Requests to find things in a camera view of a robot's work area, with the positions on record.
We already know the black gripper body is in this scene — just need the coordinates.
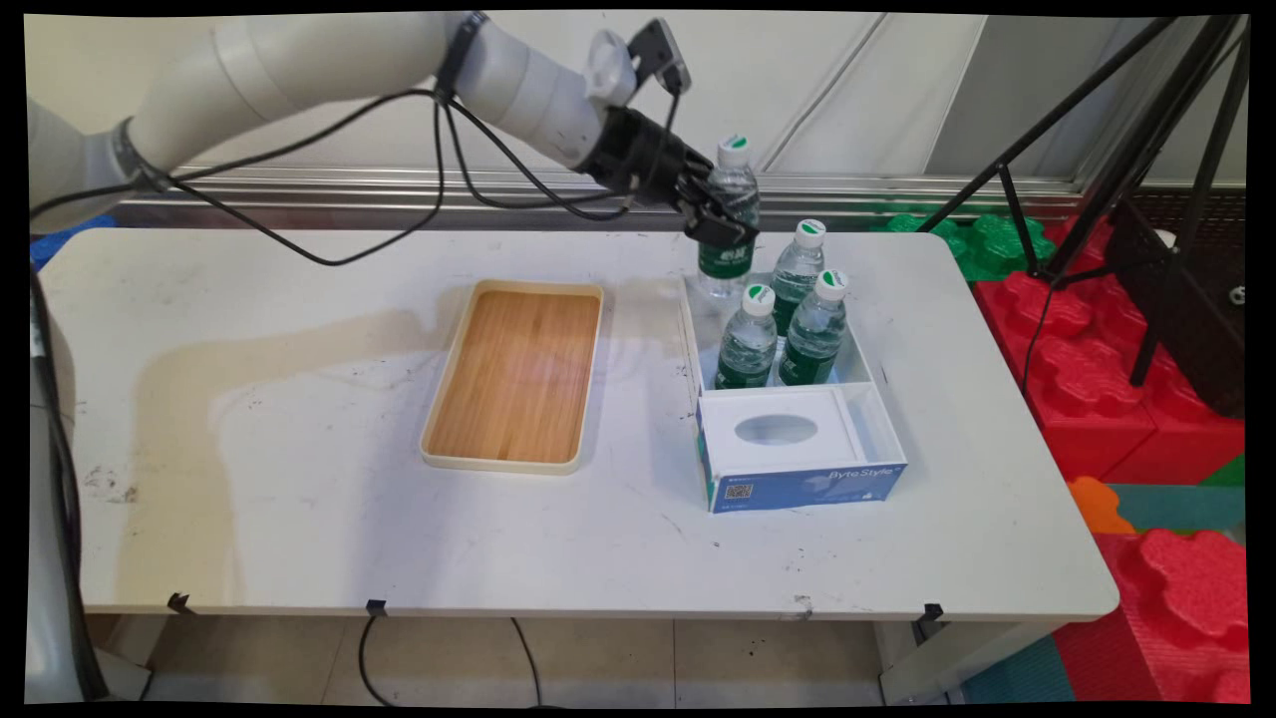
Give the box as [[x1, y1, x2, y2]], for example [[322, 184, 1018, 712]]
[[576, 104, 715, 213]]

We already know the green label water bottle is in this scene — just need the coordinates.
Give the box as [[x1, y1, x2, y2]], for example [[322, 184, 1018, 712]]
[[770, 218, 828, 335], [777, 269, 850, 387], [695, 134, 763, 301], [714, 283, 780, 391]]

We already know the white plastic organizer box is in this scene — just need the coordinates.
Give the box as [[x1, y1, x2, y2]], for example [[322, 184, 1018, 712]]
[[681, 267, 910, 500]]

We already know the wooden tray with cream rim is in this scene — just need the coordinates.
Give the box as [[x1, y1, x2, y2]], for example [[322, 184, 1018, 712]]
[[419, 280, 605, 476]]

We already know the green foam block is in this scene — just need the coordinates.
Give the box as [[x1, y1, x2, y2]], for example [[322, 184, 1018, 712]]
[[872, 212, 1058, 283]]

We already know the blue and white tissue box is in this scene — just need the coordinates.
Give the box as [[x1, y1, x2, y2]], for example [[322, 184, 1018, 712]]
[[695, 387, 908, 516]]

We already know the red foam block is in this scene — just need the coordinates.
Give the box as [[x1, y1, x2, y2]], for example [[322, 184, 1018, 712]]
[[1045, 214, 1247, 487], [975, 269, 1162, 485], [1055, 529, 1252, 704]]

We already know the black tripod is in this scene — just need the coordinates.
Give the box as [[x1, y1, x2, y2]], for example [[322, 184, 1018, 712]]
[[917, 15, 1250, 390]]

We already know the orange foam piece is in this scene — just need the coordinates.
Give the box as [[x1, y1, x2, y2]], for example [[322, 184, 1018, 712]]
[[1069, 477, 1137, 538]]

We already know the black equipment case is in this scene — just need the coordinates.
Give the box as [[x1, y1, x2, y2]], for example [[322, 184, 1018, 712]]
[[1105, 194, 1247, 420]]

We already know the white table leg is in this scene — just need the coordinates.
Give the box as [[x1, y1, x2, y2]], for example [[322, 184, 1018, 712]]
[[877, 618, 1060, 705], [95, 616, 165, 701]]

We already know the teal foam floor mat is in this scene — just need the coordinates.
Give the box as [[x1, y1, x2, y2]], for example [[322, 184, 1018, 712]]
[[1105, 484, 1247, 537]]

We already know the blue foam block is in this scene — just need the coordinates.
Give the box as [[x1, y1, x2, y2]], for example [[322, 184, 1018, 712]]
[[30, 214, 119, 272]]

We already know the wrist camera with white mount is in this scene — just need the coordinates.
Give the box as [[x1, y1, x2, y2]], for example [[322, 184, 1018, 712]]
[[582, 17, 693, 107]]

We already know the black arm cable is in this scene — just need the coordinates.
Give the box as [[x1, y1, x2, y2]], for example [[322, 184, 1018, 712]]
[[444, 85, 689, 222], [28, 88, 447, 268]]

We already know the aluminium rail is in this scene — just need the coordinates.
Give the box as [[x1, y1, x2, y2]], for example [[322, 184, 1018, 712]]
[[115, 163, 1090, 232]]

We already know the thin black tripod cable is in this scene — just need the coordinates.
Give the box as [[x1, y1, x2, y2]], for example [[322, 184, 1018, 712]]
[[1021, 271, 1113, 395]]

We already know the black cable under table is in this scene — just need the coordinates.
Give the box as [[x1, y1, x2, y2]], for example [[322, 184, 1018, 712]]
[[510, 617, 546, 708], [357, 613, 402, 708]]

